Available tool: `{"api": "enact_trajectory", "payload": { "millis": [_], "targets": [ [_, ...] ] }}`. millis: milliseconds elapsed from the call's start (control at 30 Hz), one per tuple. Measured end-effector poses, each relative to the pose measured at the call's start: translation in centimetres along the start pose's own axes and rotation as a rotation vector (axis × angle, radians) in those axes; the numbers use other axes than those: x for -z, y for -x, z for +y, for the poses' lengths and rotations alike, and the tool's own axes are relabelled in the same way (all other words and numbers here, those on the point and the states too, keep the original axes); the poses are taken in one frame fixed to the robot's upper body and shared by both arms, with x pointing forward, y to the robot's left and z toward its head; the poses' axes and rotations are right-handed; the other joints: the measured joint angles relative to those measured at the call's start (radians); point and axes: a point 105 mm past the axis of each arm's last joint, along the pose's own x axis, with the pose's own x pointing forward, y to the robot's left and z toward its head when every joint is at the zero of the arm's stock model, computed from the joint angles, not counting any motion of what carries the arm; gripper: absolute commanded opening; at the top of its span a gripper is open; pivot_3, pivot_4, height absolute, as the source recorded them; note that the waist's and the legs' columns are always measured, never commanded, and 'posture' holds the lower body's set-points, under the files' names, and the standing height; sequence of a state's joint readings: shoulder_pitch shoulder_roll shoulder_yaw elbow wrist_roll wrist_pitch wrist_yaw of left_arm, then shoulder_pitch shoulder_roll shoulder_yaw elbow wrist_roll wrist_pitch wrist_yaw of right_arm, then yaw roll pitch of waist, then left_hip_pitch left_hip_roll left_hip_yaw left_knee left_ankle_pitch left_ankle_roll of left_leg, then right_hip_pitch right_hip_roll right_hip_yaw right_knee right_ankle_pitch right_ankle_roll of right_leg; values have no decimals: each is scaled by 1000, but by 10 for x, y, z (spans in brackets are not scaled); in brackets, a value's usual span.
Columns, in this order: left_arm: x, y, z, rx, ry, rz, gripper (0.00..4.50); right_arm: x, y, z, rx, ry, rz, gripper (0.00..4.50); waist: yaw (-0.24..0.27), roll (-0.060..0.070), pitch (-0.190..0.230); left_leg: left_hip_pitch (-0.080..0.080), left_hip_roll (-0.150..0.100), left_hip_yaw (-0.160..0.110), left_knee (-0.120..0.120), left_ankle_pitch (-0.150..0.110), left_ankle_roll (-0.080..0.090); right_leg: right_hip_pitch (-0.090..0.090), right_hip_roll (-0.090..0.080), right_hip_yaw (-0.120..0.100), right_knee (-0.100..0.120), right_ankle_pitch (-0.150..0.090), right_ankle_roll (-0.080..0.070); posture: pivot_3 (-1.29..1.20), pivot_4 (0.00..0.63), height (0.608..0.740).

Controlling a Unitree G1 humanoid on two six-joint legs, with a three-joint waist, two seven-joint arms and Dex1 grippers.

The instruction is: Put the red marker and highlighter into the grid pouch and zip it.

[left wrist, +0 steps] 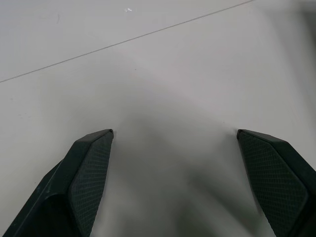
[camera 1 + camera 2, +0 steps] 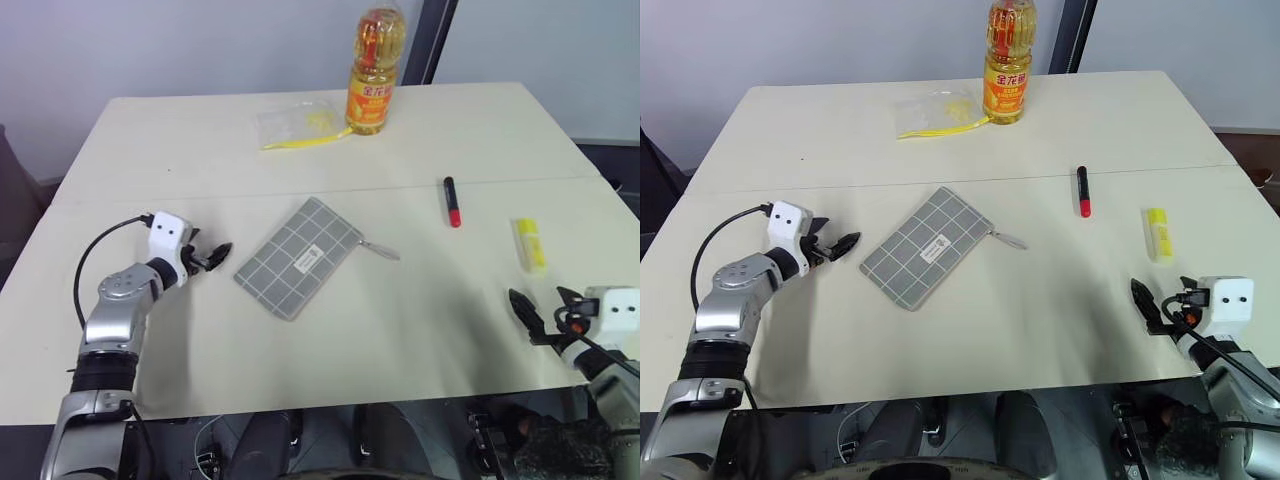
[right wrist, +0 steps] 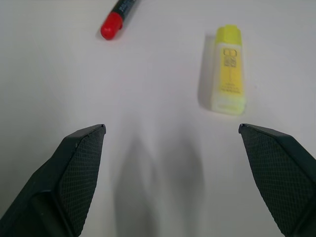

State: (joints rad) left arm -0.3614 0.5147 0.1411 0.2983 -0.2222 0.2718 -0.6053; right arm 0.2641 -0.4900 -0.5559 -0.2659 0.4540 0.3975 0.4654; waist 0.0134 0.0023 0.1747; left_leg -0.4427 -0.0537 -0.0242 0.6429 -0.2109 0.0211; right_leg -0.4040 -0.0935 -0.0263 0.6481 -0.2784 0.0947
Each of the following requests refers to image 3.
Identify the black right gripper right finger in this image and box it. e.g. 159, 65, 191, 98
238, 123, 316, 237

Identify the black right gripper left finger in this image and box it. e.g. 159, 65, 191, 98
0, 123, 107, 237

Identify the yellow glue bottle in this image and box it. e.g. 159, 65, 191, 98
210, 23, 247, 116

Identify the red-capped black marker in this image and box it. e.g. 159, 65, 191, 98
100, 0, 142, 40

